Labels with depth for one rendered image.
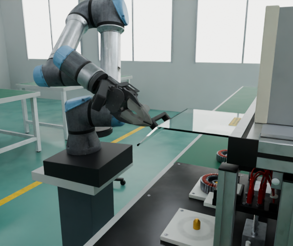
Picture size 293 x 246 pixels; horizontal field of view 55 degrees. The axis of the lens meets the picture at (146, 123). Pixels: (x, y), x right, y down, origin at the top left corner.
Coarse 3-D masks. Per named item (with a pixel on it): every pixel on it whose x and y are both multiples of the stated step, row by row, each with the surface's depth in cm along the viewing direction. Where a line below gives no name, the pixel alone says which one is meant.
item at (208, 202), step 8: (240, 184) 71; (216, 192) 68; (240, 192) 67; (208, 200) 71; (240, 200) 66; (256, 200) 68; (240, 208) 66; (248, 208) 65; (256, 208) 65; (264, 208) 65; (256, 216) 66; (264, 216) 64; (272, 216) 63; (256, 224) 66
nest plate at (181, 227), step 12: (180, 216) 82; (192, 216) 82; (204, 216) 82; (168, 228) 76; (180, 228) 76; (192, 228) 76; (204, 228) 76; (168, 240) 72; (180, 240) 72; (192, 240) 72; (204, 240) 72
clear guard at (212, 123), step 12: (168, 120) 76; (180, 120) 76; (192, 120) 76; (204, 120) 76; (216, 120) 76; (228, 120) 76; (156, 132) 78; (192, 132) 66; (204, 132) 65; (216, 132) 65; (228, 132) 65
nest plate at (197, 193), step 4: (196, 184) 101; (196, 188) 98; (200, 188) 98; (192, 192) 95; (196, 192) 95; (200, 192) 95; (204, 192) 95; (192, 196) 94; (196, 196) 93; (200, 196) 93; (204, 196) 93; (204, 200) 92
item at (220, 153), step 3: (222, 150) 133; (225, 150) 134; (219, 153) 130; (222, 153) 132; (225, 153) 133; (216, 156) 131; (219, 156) 128; (222, 156) 127; (225, 156) 126; (216, 159) 131; (219, 159) 128; (222, 159) 127; (225, 159) 126; (225, 162) 126
